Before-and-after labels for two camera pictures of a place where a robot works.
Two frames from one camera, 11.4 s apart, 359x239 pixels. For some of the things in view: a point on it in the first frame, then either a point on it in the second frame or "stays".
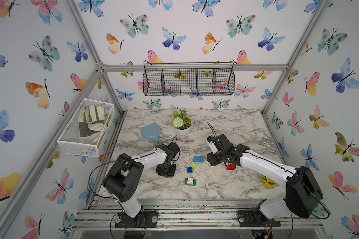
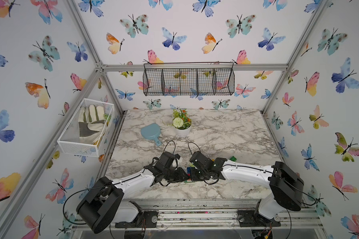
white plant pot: x=183 y=133 stays
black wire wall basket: x=189 y=78 stays
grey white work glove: x=91 y=123 stays
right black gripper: x=210 y=159 → x=193 y=177
